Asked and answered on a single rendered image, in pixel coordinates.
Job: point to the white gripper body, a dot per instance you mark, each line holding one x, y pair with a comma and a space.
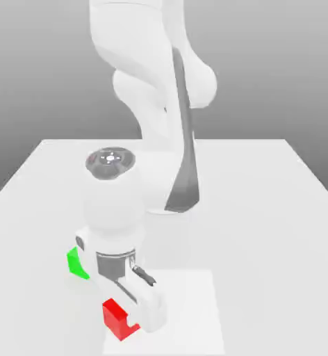
148, 304

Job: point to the small red cube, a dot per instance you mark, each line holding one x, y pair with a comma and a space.
114, 319

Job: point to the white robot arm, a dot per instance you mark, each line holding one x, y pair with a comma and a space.
153, 116

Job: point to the small green cube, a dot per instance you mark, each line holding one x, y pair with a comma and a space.
75, 264

